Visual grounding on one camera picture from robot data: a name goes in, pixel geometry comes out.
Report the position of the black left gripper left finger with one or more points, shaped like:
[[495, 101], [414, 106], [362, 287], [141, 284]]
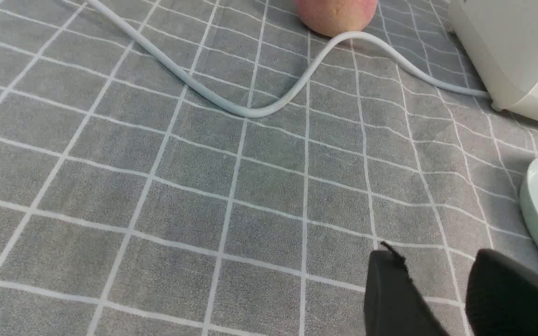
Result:
[[393, 306]]

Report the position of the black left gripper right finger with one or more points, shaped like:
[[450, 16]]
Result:
[[501, 296]]

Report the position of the white two-slot toaster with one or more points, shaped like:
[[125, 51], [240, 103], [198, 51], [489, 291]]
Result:
[[500, 38]]

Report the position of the pink peach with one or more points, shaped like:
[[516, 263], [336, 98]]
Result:
[[333, 17]]

